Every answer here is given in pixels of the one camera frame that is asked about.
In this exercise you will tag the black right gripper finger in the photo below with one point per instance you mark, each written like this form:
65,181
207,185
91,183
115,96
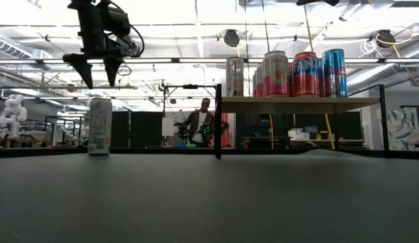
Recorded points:
317,2

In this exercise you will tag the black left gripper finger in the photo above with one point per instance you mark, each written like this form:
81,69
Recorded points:
82,69
112,69

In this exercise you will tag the white Celsius can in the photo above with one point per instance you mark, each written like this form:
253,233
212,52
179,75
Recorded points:
235,77
99,126

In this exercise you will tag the small white robot arm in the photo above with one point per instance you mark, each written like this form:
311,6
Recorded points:
69,133

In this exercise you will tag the neighbour station robot arm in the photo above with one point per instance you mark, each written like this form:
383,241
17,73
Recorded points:
182,130
206,131

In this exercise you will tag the large white robot arm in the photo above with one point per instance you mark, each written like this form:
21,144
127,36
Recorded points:
11,114

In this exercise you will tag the black shelf side support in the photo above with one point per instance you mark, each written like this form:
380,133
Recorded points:
218,128

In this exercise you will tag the black partition panel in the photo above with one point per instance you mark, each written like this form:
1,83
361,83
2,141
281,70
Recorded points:
146,128
120,128

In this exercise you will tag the small white board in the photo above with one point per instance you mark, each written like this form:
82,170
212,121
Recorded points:
167,126

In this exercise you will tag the white patterned fabric panel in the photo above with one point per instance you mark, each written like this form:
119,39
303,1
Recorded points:
177,116

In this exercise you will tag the black round ceiling fixture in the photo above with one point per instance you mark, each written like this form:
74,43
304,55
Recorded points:
231,38

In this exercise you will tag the person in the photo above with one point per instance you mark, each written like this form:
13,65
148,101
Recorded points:
199,123

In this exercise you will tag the red orange fabric panel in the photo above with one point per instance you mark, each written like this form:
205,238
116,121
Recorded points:
225,131

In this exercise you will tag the white cardboard box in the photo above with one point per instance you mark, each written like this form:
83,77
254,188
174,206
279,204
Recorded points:
298,134

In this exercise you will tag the white blue patterned panel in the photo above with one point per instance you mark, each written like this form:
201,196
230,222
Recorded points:
401,130

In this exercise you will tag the neighbour station black frame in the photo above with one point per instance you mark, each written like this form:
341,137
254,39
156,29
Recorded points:
190,86

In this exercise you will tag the black shelf corner post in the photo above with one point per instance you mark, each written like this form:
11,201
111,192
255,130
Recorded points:
383,121

